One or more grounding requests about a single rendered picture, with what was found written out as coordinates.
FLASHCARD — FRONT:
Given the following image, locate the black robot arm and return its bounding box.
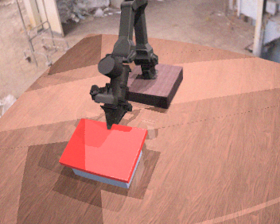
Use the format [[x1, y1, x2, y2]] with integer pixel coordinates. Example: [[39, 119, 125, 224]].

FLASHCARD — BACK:
[[89, 0, 158, 100]]

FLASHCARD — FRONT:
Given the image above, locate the red square lid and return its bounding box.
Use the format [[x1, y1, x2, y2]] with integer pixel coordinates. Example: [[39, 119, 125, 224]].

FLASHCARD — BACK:
[[59, 118, 148, 183]]

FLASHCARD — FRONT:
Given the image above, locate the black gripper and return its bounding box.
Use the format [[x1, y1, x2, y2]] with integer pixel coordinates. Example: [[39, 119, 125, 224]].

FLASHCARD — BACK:
[[95, 80, 133, 130]]

